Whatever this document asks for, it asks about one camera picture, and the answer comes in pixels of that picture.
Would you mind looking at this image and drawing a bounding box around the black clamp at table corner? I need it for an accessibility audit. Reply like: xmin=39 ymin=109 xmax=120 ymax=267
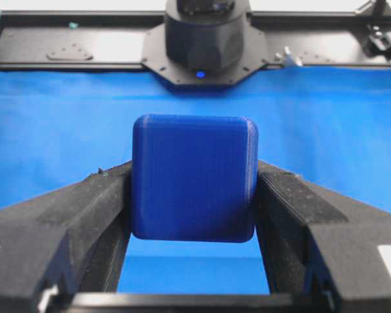
xmin=355 ymin=1 xmax=391 ymax=63

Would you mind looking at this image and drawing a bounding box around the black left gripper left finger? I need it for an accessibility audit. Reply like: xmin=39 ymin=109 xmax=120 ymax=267
xmin=0 ymin=162 xmax=132 ymax=312

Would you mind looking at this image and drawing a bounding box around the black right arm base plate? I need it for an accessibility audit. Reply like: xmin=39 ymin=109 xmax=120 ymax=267
xmin=141 ymin=24 xmax=269 ymax=89

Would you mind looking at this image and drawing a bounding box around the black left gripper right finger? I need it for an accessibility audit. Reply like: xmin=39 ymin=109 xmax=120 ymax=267
xmin=255 ymin=162 xmax=391 ymax=312

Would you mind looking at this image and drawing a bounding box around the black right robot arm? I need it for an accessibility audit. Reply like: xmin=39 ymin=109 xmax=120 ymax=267
xmin=164 ymin=1 xmax=250 ymax=72

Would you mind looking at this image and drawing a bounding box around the black aluminium frame rail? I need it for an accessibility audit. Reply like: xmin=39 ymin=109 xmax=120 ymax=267
xmin=0 ymin=10 xmax=391 ymax=72

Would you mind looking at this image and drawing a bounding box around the blue block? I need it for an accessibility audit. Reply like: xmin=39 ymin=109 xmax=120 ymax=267
xmin=131 ymin=114 xmax=259 ymax=243

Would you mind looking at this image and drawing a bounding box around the blue table cloth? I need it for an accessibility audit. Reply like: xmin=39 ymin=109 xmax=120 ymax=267
xmin=0 ymin=67 xmax=391 ymax=294

